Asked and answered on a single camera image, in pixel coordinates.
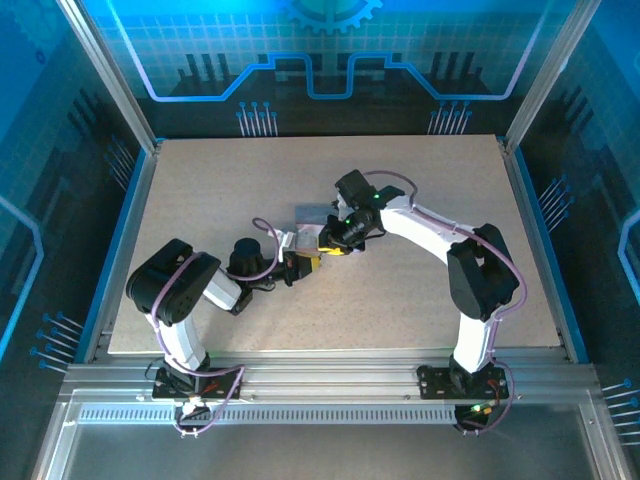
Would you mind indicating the aluminium frame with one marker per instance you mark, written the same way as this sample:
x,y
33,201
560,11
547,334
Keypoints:
x,y
325,365

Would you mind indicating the blue table edge strip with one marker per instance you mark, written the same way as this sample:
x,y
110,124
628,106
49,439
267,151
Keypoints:
x,y
107,270
554,270

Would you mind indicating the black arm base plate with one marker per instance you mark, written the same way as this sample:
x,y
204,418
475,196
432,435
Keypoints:
x,y
432,382
165,387

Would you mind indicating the pastel cartoon tin box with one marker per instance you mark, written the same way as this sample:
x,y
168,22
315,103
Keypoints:
x,y
307,222

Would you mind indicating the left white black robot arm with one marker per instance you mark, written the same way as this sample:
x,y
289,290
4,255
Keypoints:
x,y
170,290

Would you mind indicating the blue gear print panel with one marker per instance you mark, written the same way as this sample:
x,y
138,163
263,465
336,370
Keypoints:
x,y
325,50

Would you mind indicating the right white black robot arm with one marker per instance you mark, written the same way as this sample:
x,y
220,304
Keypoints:
x,y
425,227

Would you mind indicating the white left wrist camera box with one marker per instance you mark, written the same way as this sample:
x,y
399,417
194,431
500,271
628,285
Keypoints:
x,y
287,242

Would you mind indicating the blue transparent side panel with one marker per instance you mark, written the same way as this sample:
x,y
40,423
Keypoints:
x,y
40,150
600,150

